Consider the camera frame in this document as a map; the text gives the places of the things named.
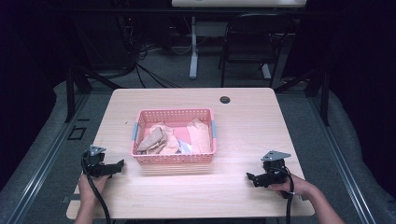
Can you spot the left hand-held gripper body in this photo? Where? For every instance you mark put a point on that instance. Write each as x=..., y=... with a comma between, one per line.
x=95, y=166

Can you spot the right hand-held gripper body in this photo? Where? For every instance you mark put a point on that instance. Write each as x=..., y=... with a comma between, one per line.
x=274, y=172

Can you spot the person's left hand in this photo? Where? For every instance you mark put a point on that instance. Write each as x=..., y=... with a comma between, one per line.
x=90, y=186

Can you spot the person's right hand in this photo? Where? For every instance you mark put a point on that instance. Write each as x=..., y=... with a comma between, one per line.
x=295, y=186

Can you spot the tan sock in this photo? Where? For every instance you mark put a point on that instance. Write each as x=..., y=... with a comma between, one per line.
x=154, y=141

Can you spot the pink plastic basket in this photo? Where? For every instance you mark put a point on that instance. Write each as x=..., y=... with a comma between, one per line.
x=174, y=158

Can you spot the light pink cloth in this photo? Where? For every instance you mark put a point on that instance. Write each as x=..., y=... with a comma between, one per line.
x=172, y=146

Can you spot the peach folded cloth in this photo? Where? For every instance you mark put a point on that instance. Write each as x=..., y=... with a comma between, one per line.
x=199, y=137

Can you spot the white cloth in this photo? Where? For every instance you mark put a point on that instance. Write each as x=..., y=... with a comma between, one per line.
x=186, y=147

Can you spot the black metal stand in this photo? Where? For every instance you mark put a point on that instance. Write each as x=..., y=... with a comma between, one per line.
x=325, y=96
x=70, y=93

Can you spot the white desk leg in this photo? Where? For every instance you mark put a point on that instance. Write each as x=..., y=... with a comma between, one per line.
x=193, y=53
x=266, y=71

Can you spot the black folding chair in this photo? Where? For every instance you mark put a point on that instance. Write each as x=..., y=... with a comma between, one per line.
x=258, y=37

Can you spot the white desk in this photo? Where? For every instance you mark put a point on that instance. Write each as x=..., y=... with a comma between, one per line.
x=238, y=2

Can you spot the black floor outlet frame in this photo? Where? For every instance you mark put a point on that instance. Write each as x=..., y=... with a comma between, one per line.
x=77, y=133

